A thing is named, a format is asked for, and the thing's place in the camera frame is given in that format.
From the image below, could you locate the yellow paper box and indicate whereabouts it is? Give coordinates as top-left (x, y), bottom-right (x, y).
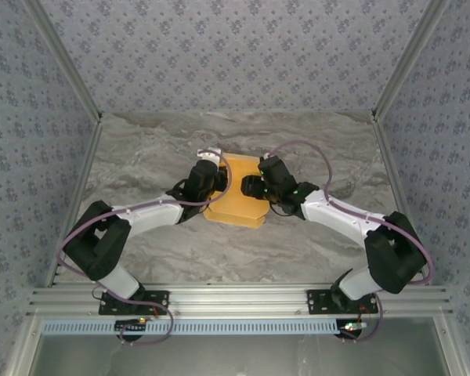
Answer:
top-left (202, 153), bottom-right (269, 230)

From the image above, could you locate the small black electronics board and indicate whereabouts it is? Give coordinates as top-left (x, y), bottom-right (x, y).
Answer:
top-left (338, 320), bottom-right (368, 338)
top-left (114, 318), bottom-right (149, 334)

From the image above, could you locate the grey metal panel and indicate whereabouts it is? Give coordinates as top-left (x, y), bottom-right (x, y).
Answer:
top-left (31, 334), bottom-right (446, 376)

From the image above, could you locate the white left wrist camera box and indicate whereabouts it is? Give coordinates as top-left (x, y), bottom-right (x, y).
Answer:
top-left (197, 147), bottom-right (223, 162)

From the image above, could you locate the aluminium mounting rail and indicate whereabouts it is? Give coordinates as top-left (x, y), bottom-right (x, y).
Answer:
top-left (26, 284), bottom-right (454, 318)

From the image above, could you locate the aluminium table side rail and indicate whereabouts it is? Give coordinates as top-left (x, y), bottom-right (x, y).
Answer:
top-left (371, 113), bottom-right (434, 286)
top-left (42, 117), bottom-right (103, 289)

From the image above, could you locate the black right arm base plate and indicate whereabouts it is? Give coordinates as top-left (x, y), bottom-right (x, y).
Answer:
top-left (305, 288), bottom-right (379, 316)

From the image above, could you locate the light blue slotted cable duct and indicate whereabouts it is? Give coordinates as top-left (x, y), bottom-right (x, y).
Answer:
top-left (41, 318), bottom-right (338, 337)

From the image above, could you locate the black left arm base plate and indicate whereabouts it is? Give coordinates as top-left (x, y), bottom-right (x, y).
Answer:
top-left (97, 289), bottom-right (171, 316)

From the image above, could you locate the aluminium frame post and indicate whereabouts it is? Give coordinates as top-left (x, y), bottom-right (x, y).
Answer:
top-left (22, 0), bottom-right (103, 123)
top-left (371, 0), bottom-right (452, 123)

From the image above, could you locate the aluminium lower frame bar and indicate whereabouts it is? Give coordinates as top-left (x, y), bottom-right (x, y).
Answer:
top-left (2, 316), bottom-right (44, 376)
top-left (432, 316), bottom-right (470, 376)

